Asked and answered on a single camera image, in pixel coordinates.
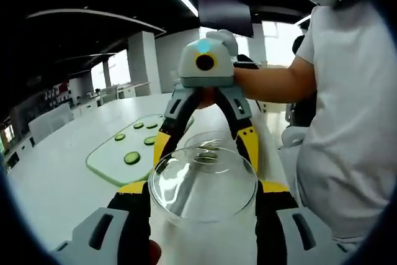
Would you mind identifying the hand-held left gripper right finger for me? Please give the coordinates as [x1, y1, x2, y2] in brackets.
[254, 179, 350, 265]

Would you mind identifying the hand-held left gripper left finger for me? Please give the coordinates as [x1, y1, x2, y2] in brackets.
[51, 181, 153, 265]

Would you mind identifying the clear glass petri dish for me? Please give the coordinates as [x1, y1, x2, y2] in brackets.
[183, 131, 249, 174]

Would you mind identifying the group of cucumber slices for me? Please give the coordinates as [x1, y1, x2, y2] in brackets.
[114, 121, 159, 166]

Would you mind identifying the clear glass bowl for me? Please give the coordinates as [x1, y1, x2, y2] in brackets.
[148, 148, 259, 225]

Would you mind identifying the person's right hand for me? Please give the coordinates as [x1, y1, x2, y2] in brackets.
[194, 87, 218, 110]

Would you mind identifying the person's left hand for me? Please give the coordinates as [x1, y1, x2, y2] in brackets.
[148, 239, 162, 265]

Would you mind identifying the white rounded chair part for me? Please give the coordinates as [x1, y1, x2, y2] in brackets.
[281, 127, 308, 148]

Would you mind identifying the white office desk row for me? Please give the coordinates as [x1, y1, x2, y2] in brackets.
[99, 82, 153, 103]

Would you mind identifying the dark hanging screen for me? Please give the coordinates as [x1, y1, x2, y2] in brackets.
[197, 0, 255, 39]

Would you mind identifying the white green-edged cutting board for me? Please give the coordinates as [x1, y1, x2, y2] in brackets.
[85, 115, 195, 187]

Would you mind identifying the person in white shirt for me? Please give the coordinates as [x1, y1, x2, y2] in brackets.
[293, 1, 397, 244]

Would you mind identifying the curved ceiling light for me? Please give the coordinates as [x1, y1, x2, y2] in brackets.
[26, 9, 167, 35]

